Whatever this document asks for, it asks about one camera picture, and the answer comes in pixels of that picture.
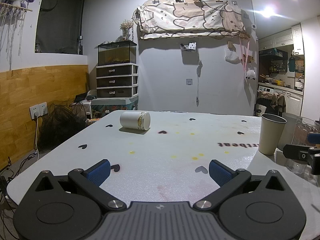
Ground frosted plastic cup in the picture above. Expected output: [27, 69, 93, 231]
[277, 112, 299, 152]

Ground round ceiling light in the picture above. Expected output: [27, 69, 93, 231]
[261, 5, 275, 18]

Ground black floor cables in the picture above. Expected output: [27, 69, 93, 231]
[0, 150, 38, 240]

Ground clear glass cup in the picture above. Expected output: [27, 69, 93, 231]
[285, 116, 320, 174]

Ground dark window curtain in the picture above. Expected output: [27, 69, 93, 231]
[35, 0, 87, 55]

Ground pink ribbon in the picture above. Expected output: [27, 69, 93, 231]
[239, 36, 252, 73]

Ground dark mesh pile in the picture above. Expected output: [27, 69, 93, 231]
[39, 102, 87, 153]

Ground colourful painted cabinet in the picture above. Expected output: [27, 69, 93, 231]
[91, 97, 138, 119]

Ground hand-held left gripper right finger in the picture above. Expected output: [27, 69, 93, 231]
[193, 159, 290, 209]

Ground white wall socket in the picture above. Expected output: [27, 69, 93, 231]
[29, 102, 48, 120]

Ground white drawer unit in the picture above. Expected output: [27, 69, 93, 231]
[96, 64, 139, 99]

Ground dried flowers in vase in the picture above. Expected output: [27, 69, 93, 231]
[120, 20, 134, 41]

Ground white macrame wall hanging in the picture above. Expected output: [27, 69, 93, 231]
[0, 2, 33, 70]

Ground glass fish tank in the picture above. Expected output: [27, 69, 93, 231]
[97, 40, 137, 66]

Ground white cartoon-print cup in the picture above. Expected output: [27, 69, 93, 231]
[119, 110, 151, 131]

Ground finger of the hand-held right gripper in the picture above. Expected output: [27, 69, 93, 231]
[283, 144, 320, 175]
[307, 121, 320, 143]

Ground beige paper cup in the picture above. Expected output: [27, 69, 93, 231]
[259, 114, 287, 155]

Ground white washing machine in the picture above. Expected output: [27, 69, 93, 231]
[257, 85, 279, 99]

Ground black laptop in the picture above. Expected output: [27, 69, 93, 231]
[74, 92, 88, 103]

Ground white hanging bag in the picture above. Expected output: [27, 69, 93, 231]
[224, 42, 240, 62]

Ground grey hanging cable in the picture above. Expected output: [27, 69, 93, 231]
[196, 60, 203, 107]

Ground kitchen bottle rack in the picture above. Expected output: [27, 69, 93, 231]
[269, 60, 287, 74]

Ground clothes on chair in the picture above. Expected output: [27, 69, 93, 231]
[255, 90, 287, 117]

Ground cartoon printed blanket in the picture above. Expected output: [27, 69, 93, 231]
[134, 0, 247, 40]

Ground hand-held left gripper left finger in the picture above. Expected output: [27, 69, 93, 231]
[32, 159, 127, 212]

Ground white kitchen wall cabinets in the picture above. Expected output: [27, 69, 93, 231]
[258, 22, 304, 55]

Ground white power cable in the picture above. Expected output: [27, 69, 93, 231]
[34, 116, 40, 155]

